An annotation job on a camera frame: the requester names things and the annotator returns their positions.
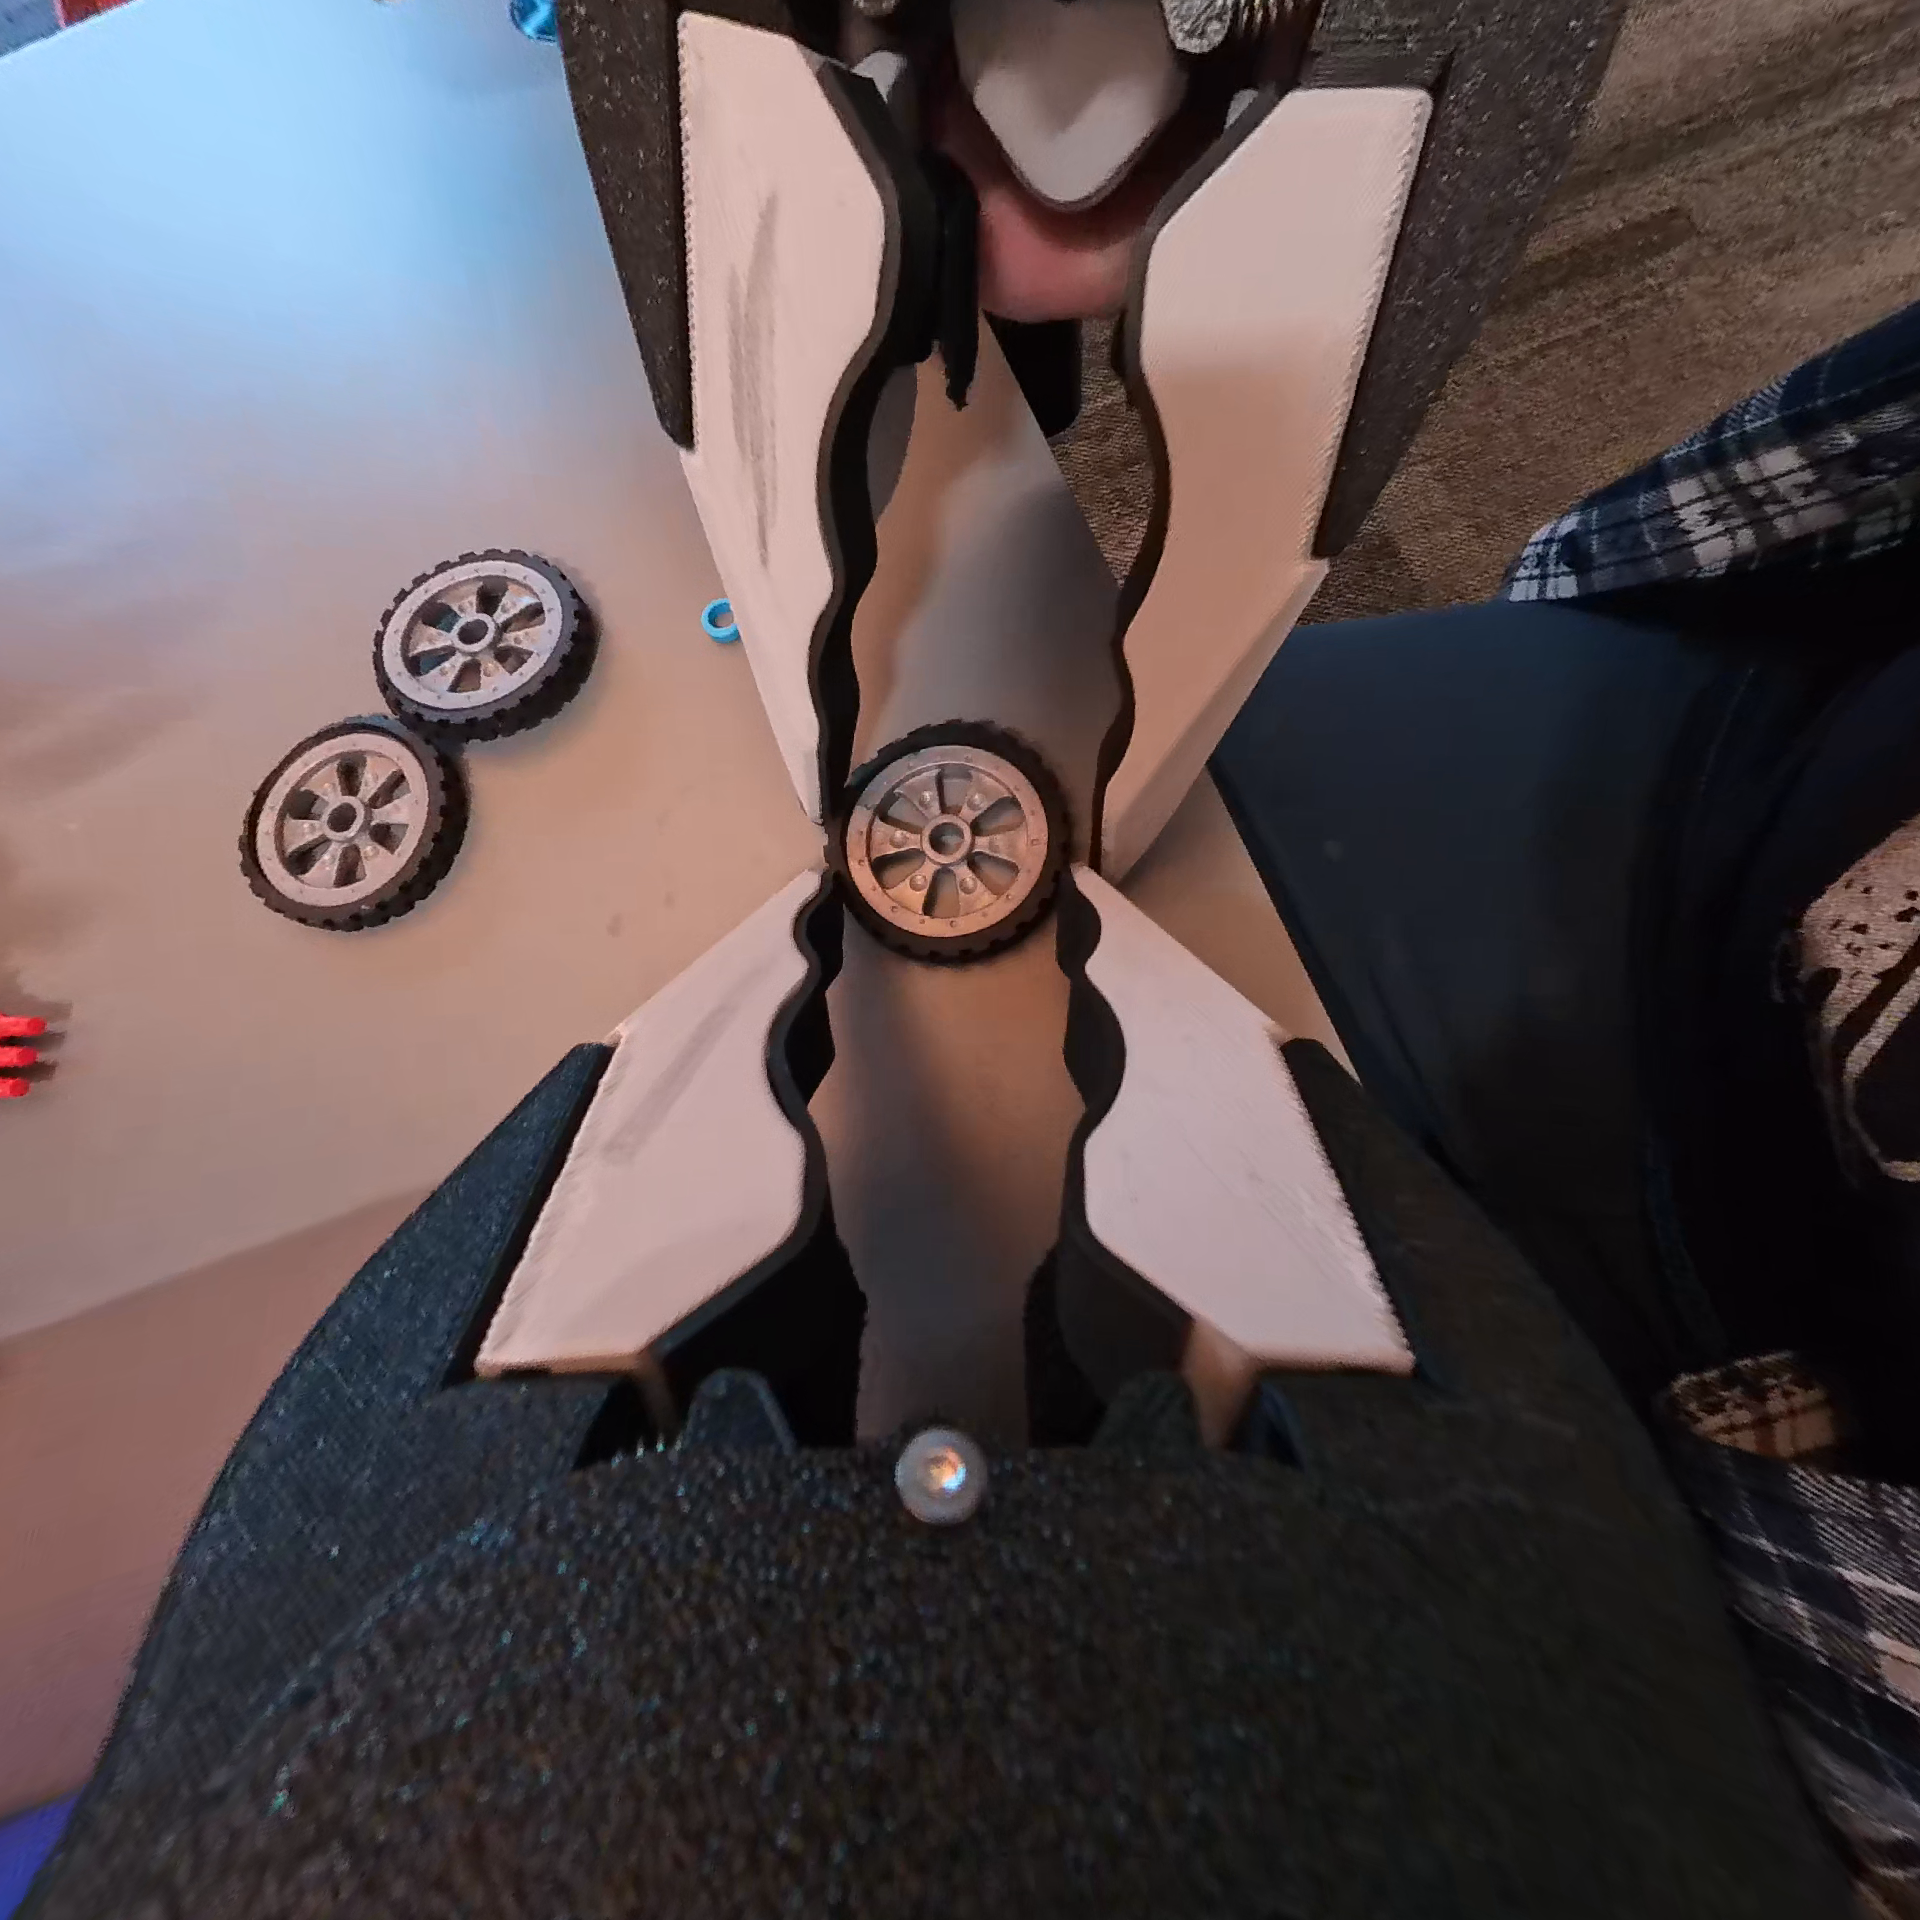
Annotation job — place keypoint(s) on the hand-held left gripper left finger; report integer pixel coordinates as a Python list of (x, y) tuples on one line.
[(676, 1171)]

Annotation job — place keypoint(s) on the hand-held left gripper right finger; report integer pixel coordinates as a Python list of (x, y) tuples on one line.
[(1215, 1171)]

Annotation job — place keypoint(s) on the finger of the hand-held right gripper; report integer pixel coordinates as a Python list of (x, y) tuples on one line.
[(751, 451), (1260, 376)]

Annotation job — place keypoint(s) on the grey toy wheel black tyre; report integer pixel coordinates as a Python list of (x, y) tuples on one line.
[(886, 839), (300, 870), (452, 681)]

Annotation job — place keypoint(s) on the person's right hand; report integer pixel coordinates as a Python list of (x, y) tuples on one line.
[(1060, 270)]

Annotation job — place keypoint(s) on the person's plaid shirt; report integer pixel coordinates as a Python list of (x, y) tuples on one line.
[(1770, 480)]

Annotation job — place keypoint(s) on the person's dark trousers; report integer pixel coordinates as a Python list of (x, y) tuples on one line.
[(1500, 902)]

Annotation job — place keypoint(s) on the small blue plastic piece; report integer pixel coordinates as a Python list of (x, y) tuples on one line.
[(533, 14)]

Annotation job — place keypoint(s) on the colourful construction toy figure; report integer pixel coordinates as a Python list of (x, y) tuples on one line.
[(19, 1037)]

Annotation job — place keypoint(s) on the person's dark printed t-shirt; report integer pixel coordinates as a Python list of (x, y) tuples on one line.
[(1861, 961)]

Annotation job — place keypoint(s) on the blue plastic bin white tag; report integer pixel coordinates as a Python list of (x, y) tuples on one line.
[(30, 1867)]

